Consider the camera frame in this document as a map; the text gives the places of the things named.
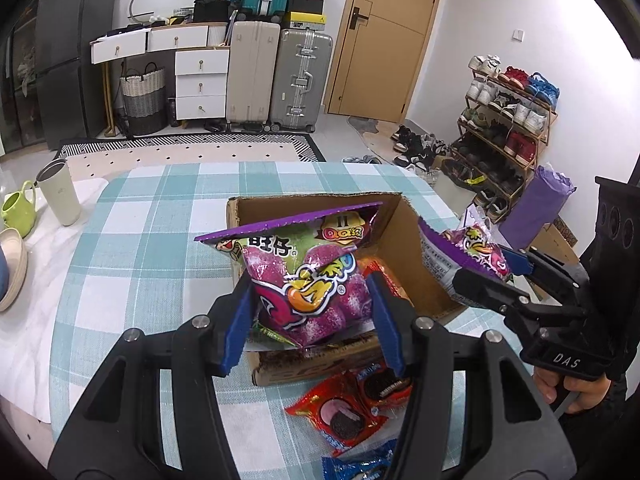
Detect stacked shoe boxes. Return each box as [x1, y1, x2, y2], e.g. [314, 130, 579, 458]
[283, 0, 326, 32]

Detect cream tumbler cup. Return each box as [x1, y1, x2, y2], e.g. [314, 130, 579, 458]
[36, 158, 82, 226]

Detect brown SF cardboard box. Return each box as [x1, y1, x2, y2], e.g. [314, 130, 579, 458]
[214, 192, 464, 387]

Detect silver suitcase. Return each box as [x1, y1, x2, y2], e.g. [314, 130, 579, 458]
[269, 29, 333, 132]

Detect green ceramic watering jug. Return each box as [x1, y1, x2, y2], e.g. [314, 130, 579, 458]
[1, 180, 37, 238]

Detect shoe rack with shoes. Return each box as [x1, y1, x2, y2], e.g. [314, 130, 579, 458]
[449, 54, 561, 223]

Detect wooden door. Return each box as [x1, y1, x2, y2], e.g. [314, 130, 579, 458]
[324, 0, 439, 124]

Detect blue oreo packet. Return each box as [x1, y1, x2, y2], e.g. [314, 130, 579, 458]
[322, 439, 397, 480]

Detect beige round plate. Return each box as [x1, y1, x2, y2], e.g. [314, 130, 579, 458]
[1, 228, 28, 312]

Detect purple gummy candy bag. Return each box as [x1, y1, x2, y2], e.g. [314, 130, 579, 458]
[195, 202, 382, 349]

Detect dark glass cabinet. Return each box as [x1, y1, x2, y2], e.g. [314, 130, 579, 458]
[1, 0, 44, 153]

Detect meat floss cake packet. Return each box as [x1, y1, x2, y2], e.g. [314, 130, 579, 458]
[358, 256, 410, 311]

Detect woven laundry basket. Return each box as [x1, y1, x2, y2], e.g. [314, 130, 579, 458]
[119, 62, 168, 138]

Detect person's right hand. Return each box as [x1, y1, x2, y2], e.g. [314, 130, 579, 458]
[532, 367, 611, 414]

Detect teal checkered tablecloth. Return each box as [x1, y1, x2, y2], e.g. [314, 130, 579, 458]
[48, 162, 549, 479]

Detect black refrigerator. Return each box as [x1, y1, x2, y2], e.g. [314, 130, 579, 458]
[36, 0, 115, 150]

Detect patterned floor rug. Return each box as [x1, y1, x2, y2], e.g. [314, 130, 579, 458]
[53, 132, 328, 163]

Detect white drawer desk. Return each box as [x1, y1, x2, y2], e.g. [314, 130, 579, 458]
[90, 22, 230, 120]

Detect beige suitcase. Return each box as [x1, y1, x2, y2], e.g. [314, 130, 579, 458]
[226, 22, 281, 124]

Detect red oreo packet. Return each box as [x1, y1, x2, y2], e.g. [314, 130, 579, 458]
[284, 373, 388, 457]
[354, 362, 412, 406]

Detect purple bag on floor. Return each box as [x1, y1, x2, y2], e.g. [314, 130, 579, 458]
[499, 166, 577, 250]

